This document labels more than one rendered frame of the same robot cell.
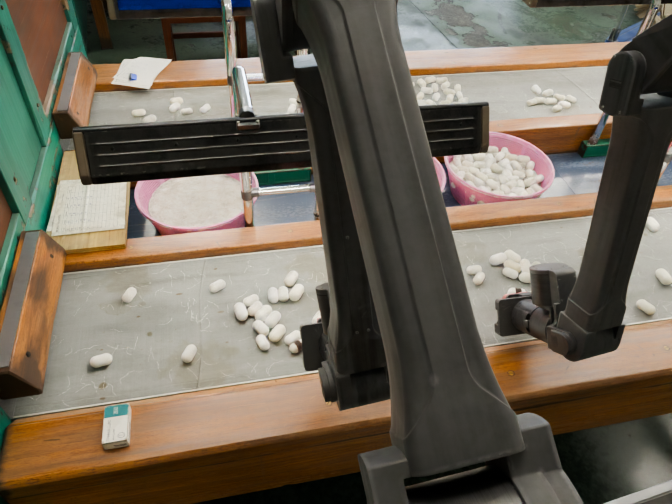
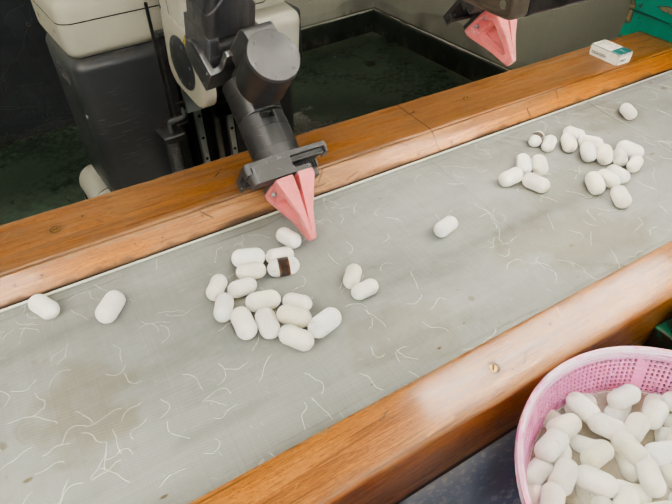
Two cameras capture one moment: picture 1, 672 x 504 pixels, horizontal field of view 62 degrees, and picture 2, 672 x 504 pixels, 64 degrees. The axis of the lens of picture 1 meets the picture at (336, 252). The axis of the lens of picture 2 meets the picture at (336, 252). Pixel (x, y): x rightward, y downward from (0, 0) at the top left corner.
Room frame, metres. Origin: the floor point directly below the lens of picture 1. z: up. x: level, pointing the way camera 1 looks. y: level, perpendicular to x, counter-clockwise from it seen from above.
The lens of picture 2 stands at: (1.15, -0.41, 1.17)
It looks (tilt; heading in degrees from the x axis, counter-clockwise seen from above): 43 degrees down; 165
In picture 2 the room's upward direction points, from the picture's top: straight up
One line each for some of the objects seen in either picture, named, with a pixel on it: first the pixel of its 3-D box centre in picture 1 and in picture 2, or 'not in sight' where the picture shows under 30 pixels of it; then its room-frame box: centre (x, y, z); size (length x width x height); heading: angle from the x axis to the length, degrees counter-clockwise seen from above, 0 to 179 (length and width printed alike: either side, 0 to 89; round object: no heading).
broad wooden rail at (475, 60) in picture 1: (387, 87); not in sight; (1.63, -0.12, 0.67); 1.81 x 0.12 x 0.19; 105
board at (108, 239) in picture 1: (92, 196); not in sight; (0.88, 0.53, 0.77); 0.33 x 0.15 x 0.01; 15
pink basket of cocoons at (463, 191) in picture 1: (494, 177); not in sight; (1.13, -0.38, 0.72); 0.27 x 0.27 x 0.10
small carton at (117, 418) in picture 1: (116, 426); (610, 52); (0.38, 0.30, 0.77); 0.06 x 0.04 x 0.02; 15
